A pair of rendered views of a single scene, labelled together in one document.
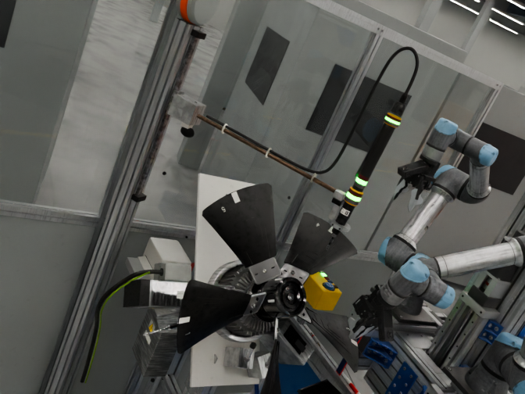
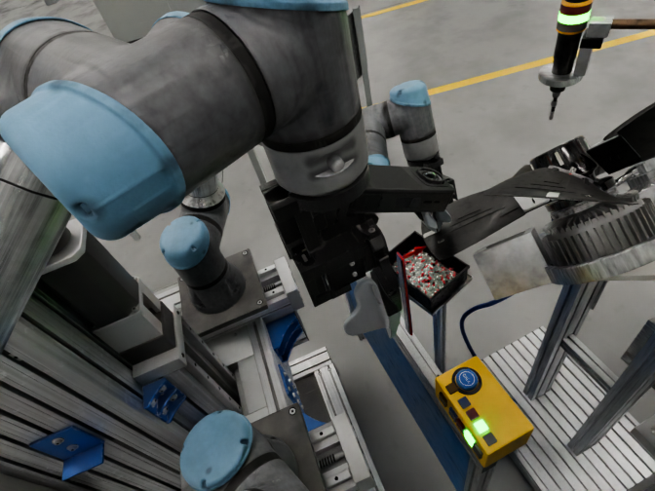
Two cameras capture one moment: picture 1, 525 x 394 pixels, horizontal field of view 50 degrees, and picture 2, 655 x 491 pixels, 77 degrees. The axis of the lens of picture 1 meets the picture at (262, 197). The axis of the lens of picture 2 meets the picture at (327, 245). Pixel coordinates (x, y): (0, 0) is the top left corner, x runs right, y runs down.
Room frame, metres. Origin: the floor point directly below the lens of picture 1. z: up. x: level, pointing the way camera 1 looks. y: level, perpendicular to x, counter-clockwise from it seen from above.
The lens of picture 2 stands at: (2.36, -0.41, 1.88)
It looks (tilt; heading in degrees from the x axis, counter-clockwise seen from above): 47 degrees down; 206
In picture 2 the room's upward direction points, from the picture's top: 18 degrees counter-clockwise
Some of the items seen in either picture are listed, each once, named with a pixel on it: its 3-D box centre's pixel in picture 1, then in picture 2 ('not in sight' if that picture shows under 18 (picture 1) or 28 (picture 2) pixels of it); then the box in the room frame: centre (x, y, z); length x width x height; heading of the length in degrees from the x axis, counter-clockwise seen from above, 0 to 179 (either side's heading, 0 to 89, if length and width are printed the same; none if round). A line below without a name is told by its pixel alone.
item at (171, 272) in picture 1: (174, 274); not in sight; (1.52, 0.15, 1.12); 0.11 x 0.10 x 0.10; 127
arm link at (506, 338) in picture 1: (508, 354); (192, 248); (1.83, -1.03, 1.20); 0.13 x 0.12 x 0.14; 12
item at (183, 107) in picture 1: (185, 109); not in sight; (1.79, 0.35, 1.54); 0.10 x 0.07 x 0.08; 72
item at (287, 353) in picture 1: (284, 341); (514, 263); (1.65, -0.27, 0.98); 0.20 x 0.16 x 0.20; 37
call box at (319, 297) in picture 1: (317, 290); (480, 410); (2.05, -0.36, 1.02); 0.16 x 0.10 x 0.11; 37
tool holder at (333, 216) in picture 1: (342, 210); (572, 50); (1.60, -0.24, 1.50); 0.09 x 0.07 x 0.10; 72
